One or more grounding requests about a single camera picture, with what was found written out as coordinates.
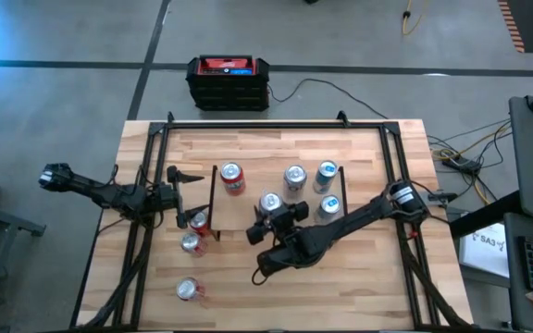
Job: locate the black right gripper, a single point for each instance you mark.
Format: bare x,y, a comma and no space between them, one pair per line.
282,224

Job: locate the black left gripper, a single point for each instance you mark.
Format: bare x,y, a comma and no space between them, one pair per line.
167,196

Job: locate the silver Diet Coke can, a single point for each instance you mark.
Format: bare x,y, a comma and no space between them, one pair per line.
271,202
295,178

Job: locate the red strawberry Fanta can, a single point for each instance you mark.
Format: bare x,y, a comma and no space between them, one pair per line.
233,182
198,222

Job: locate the blue silver Red Bull can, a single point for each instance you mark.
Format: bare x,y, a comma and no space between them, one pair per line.
323,181
327,205

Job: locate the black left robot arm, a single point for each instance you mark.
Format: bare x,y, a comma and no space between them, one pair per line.
95,192

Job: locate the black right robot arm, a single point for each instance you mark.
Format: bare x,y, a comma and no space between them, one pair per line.
354,217

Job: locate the red Coca-Cola can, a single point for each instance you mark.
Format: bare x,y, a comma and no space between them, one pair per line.
190,241

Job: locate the red soda can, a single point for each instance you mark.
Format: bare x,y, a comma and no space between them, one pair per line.
187,288

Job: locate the black and red power box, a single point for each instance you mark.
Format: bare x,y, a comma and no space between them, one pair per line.
227,90

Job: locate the grey metal side table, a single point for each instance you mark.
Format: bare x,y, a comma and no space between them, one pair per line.
7,217

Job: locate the black power strip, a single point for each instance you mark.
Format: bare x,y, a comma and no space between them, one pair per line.
461,163

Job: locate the black diagonal support beam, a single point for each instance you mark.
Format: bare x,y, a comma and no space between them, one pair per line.
484,215

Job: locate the white printed paper sheet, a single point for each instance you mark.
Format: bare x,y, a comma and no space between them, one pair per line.
484,252

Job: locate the dark grey desk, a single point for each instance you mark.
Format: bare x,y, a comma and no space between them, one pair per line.
516,300

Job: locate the wooden shelf with black frame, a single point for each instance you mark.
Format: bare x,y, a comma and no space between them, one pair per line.
234,213

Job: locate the black aluminium table frame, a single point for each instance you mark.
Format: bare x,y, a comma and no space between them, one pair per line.
271,125

